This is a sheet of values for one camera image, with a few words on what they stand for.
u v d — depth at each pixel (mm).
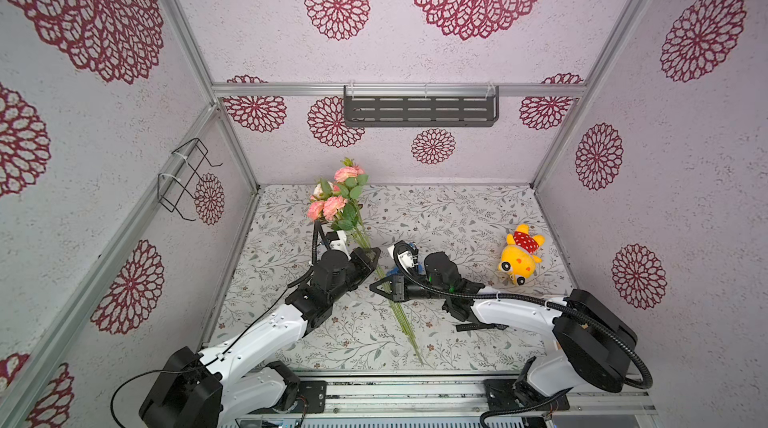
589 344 437
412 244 730
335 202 779
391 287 714
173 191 721
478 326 855
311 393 745
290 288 648
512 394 699
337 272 594
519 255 930
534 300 508
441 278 634
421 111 994
